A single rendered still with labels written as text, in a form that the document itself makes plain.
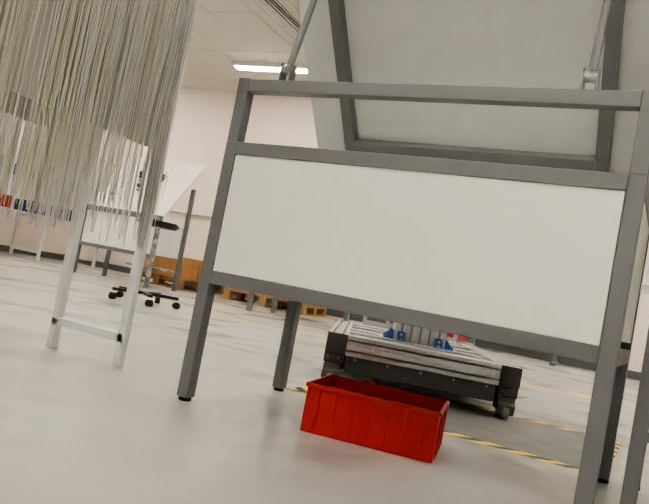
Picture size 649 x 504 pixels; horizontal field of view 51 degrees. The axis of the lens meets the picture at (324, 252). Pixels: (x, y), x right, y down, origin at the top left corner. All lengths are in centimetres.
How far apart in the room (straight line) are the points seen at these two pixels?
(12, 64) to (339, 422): 132
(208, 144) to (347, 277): 983
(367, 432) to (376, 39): 126
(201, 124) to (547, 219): 1032
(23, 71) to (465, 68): 131
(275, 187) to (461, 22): 77
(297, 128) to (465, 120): 860
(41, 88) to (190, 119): 984
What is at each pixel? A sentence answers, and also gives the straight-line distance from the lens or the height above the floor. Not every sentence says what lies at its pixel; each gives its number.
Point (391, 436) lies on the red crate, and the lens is 194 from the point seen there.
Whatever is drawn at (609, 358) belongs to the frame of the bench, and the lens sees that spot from 166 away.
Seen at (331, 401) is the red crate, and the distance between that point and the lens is 196.
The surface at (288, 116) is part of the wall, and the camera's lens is 1098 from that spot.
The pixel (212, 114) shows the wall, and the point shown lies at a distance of 1171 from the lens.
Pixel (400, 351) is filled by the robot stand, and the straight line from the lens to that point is 297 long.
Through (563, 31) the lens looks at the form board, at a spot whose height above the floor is 127.
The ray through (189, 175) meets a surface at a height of 147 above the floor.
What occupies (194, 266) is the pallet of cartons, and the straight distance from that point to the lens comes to 959.
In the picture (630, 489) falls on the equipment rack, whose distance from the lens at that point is 185.
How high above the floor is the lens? 42
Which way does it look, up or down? 3 degrees up
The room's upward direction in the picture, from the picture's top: 11 degrees clockwise
